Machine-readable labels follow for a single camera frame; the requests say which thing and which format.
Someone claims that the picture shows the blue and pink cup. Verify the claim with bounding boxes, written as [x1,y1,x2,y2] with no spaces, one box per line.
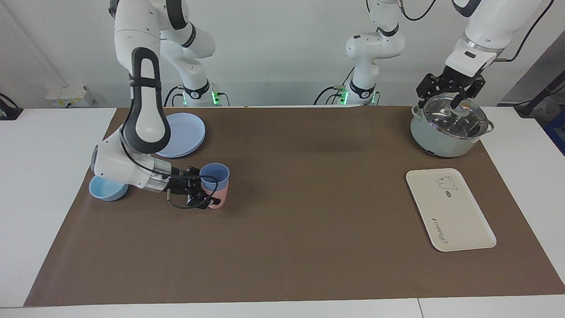
[199,163,231,210]

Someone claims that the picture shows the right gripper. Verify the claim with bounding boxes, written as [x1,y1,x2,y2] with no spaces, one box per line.
[168,165,222,211]

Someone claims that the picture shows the light blue bowl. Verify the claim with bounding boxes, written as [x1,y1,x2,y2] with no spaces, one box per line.
[88,175,130,202]

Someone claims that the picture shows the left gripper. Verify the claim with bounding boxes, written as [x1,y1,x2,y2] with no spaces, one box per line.
[416,65,486,110]

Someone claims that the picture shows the cream rectangular tray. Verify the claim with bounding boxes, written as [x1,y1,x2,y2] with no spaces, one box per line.
[405,168,497,253]

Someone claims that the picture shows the light blue plate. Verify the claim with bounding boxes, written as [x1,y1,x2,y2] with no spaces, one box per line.
[155,112,207,159]

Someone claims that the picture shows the white power strip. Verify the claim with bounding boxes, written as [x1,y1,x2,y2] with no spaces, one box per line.
[45,84,96,109]

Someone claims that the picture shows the black cable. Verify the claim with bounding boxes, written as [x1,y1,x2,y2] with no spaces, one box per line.
[493,0,556,63]
[396,0,438,22]
[163,85,184,107]
[120,132,219,210]
[313,65,356,106]

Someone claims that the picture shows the black stand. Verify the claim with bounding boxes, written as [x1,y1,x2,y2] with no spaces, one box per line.
[0,92,23,121]
[514,71,565,118]

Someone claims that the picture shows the glass pot lid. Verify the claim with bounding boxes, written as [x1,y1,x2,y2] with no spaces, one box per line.
[417,95,490,140]

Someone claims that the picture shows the pale green pot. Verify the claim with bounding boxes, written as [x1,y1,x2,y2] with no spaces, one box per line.
[410,104,495,159]

